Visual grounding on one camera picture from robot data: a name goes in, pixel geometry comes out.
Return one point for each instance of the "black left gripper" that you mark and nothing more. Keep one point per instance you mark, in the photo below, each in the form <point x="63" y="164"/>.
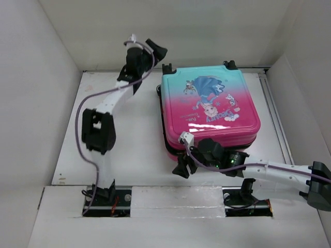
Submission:
<point x="159" y="53"/>

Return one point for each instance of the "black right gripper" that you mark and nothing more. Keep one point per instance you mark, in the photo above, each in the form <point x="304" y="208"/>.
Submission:
<point x="181" y="169"/>

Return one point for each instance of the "pink teal suitcase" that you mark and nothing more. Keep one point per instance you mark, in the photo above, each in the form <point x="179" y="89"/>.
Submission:
<point x="208" y="102"/>

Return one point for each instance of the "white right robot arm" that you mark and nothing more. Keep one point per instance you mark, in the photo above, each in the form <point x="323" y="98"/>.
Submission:
<point x="312" y="183"/>

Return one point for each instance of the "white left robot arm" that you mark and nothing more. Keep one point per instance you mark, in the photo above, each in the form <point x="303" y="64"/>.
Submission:
<point x="98" y="127"/>

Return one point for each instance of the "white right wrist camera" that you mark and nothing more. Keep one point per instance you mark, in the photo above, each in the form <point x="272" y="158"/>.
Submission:
<point x="186" y="139"/>

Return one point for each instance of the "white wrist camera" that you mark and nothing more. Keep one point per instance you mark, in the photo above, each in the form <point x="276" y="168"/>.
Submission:
<point x="186" y="139"/>
<point x="132" y="42"/>

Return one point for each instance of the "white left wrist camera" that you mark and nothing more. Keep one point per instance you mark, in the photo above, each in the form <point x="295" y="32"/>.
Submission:
<point x="132" y="42"/>

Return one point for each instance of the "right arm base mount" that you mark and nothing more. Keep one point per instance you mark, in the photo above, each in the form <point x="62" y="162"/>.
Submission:
<point x="239" y="201"/>

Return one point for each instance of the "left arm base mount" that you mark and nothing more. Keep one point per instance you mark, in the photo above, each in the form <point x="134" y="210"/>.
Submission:
<point x="119" y="207"/>

